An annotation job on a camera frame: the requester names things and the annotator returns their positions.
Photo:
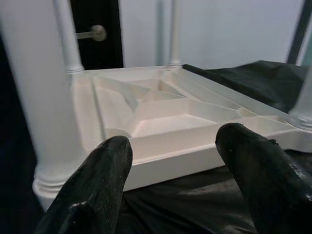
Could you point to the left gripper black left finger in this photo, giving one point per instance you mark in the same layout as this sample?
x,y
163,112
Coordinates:
x,y
97,185

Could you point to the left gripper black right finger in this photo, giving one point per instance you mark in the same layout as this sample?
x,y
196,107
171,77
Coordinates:
x,y
268,182

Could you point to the white plastic table leg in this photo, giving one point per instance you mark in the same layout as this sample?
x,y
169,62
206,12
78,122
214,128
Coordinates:
x,y
175,31
303,102
69,44
41,85

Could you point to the white plastic table top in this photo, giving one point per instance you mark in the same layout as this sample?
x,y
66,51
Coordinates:
x,y
170,126

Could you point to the black plastic cover sheet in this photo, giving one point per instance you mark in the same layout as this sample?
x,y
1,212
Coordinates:
x,y
170,209

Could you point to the black door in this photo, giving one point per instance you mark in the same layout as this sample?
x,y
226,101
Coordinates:
x,y
97,56

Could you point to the black window frame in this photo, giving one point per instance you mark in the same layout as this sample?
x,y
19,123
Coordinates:
x,y
298,29

